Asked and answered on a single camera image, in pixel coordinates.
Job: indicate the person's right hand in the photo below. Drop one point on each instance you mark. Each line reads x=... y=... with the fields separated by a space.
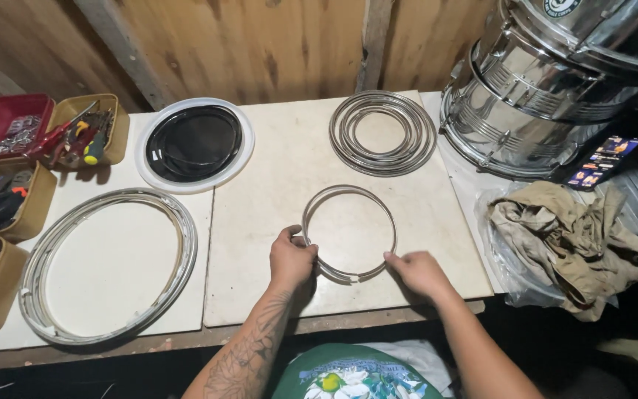
x=420 y=271

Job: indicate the person's left hand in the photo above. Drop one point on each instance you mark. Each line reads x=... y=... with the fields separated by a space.
x=291 y=260

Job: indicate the small metal drum hoop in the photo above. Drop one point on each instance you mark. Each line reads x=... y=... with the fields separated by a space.
x=349 y=233

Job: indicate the clear plastic bag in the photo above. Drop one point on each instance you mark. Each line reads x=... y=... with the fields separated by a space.
x=499 y=260

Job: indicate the person's green printed shirt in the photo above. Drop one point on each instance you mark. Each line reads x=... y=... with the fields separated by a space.
x=352 y=374

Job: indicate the stack of metal drum hoops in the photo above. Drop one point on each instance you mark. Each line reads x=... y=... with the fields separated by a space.
x=382 y=133

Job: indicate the white drum head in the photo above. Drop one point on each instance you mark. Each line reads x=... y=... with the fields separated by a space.
x=194 y=145

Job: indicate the beige rag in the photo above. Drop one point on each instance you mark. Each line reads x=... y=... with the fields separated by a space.
x=568 y=244

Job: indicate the black drum head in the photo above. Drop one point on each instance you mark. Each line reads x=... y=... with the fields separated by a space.
x=194 y=144

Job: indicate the chrome drum shell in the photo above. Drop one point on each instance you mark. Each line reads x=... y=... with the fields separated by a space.
x=524 y=122

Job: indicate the large metal drum hoop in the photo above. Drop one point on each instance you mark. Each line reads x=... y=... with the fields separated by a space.
x=108 y=266

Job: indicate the dark printed card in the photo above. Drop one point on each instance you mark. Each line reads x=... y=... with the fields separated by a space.
x=602 y=160

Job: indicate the yellow green screwdriver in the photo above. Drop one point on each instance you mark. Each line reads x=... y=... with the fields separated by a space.
x=94 y=148

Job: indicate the tan tray with screwdrivers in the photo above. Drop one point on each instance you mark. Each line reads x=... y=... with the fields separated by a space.
x=89 y=130

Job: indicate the tan tray with tools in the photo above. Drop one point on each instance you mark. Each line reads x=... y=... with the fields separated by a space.
x=9 y=199

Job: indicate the chrome drum with head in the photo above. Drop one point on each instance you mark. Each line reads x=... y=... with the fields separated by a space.
x=585 y=33

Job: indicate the pile of metal lugs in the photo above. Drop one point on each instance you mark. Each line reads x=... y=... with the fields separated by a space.
x=19 y=136

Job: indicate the red plastic tray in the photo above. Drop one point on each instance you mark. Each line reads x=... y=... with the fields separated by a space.
x=6 y=124

